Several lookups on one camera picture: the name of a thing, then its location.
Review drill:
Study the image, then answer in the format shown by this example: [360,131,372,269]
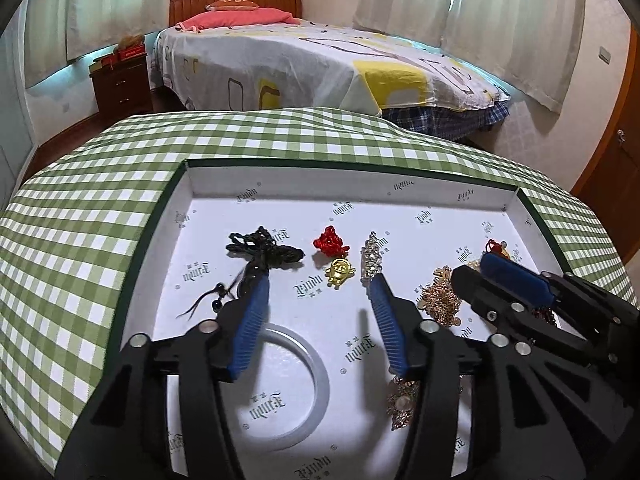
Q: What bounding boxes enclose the brown wooden door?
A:
[570,25,640,267]

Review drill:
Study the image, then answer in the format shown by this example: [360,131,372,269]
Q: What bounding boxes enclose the silver rhinestone bracelet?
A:
[361,231,387,282]

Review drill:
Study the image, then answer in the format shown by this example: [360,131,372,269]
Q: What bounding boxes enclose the gold chain necklace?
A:
[414,266,464,329]

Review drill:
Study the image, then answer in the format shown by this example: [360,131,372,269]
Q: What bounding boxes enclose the gold pendant with red cord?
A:
[484,238,522,264]
[313,226,357,290]

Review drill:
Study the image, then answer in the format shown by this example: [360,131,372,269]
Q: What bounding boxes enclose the pink pillow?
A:
[175,7,301,33]

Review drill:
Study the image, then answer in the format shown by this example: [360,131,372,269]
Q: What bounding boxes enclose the pale green window curtain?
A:
[22,0,174,87]

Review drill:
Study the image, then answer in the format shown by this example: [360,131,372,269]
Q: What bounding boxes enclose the dark red bead bracelet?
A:
[530,304,562,329]

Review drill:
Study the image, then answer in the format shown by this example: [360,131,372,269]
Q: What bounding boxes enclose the gold pearl necklace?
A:
[386,374,422,432]

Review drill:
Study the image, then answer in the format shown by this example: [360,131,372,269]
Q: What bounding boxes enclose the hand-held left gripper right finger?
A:
[369,274,587,480]

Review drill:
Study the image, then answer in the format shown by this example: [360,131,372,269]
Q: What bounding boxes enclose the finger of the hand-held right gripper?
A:
[452,264,587,362]
[479,252,640,332]

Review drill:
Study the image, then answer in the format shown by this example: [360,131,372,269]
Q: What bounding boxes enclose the wide white curtain panel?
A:
[440,0,587,114]

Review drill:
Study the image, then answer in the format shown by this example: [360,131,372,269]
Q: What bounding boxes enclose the green tray box white lining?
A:
[102,158,623,480]

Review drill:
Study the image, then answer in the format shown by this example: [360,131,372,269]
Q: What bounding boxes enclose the narrow white curtain panel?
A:
[352,0,462,47]

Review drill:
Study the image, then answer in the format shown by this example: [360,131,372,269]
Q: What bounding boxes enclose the white yellow patterned bed sheet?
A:
[151,19,512,113]

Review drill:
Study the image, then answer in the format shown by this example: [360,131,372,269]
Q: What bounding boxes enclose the orange cushion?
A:
[206,0,261,12]

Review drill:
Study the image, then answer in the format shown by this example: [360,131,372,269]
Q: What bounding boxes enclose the bed with wooden headboard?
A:
[150,0,512,141]

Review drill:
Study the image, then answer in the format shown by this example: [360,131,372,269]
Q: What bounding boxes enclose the white jade bangle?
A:
[235,323,332,454]

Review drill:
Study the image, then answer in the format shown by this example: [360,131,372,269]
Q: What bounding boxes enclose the dark wooden nightstand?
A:
[90,53,154,124]

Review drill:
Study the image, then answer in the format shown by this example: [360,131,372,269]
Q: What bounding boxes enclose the black cord tassel pendant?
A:
[176,226,306,321]

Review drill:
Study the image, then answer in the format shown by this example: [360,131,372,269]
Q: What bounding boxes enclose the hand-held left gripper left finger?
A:
[55,276,271,480]

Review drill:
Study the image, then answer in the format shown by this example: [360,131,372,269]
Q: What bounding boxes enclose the blue plaid blanket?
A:
[382,101,511,140]

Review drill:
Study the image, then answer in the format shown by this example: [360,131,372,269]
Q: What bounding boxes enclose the green checkered tablecloth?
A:
[0,106,640,476]

